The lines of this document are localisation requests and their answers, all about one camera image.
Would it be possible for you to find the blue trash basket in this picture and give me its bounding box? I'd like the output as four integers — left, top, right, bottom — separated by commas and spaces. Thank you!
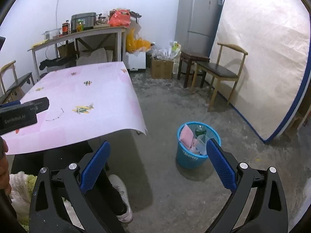
176, 122, 221, 169

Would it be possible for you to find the white chest freezer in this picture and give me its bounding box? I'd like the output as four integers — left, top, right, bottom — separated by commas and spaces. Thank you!
123, 52, 146, 71

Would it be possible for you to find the grey side table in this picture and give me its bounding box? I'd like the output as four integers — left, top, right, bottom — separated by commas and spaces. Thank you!
28, 26, 127, 81

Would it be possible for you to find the white sneaker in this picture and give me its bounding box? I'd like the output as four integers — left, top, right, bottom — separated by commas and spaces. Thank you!
109, 175, 133, 223

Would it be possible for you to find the clear plastic container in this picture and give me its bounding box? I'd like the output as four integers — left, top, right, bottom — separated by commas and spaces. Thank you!
195, 136, 209, 156

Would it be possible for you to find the red plastic bag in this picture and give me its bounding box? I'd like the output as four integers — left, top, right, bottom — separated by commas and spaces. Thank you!
108, 10, 131, 28

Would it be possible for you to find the silver refrigerator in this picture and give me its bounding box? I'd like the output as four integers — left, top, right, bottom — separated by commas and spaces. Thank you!
175, 0, 222, 56

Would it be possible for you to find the wooden chair dark seat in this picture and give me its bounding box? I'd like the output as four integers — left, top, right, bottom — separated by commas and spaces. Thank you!
191, 42, 248, 111

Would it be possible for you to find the person's left hand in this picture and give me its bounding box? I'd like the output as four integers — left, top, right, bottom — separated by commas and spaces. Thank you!
0, 138, 12, 196

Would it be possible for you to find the green plastic bottle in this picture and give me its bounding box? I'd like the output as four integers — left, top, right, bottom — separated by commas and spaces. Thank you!
195, 125, 207, 142

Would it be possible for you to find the cardboard box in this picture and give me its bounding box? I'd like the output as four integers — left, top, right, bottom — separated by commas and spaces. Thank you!
151, 58, 173, 79

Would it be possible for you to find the dark wooden stool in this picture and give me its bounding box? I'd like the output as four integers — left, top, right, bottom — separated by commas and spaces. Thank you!
177, 50, 210, 88

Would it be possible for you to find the wooden chair by table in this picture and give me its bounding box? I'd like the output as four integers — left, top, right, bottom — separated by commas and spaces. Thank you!
1, 60, 35, 104

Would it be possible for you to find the grey rice cooker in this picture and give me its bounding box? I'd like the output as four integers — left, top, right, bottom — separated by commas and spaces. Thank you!
71, 12, 96, 33

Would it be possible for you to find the white mattress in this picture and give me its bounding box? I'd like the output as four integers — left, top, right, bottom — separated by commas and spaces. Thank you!
210, 0, 310, 142

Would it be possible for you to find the red sauce jar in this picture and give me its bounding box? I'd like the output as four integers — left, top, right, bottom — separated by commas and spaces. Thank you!
62, 20, 70, 35

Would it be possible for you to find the yellow plastic bag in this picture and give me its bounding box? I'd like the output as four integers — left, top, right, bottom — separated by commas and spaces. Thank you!
125, 28, 151, 53

